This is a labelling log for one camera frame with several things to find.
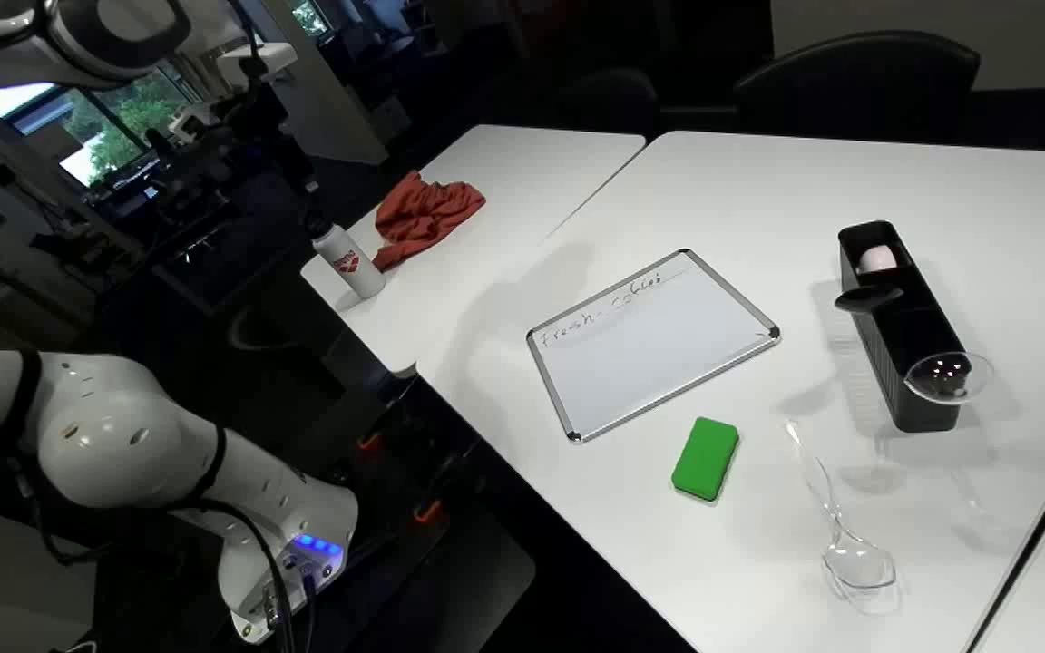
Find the black cutlery box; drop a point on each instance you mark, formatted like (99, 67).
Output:
(897, 323)

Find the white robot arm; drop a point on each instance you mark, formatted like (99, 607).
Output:
(103, 431)

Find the white object inside box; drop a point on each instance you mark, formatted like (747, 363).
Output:
(876, 259)

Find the small whiteboard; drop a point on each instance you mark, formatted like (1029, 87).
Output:
(644, 341)

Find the orange cloth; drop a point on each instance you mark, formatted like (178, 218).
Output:
(420, 217)

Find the green eraser block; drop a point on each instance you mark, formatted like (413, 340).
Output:
(707, 460)

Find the clear plastic spoon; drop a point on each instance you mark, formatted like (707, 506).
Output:
(852, 560)

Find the clear plastic cup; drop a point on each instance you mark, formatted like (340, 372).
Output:
(942, 380)

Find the dark office chair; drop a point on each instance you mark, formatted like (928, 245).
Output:
(888, 73)

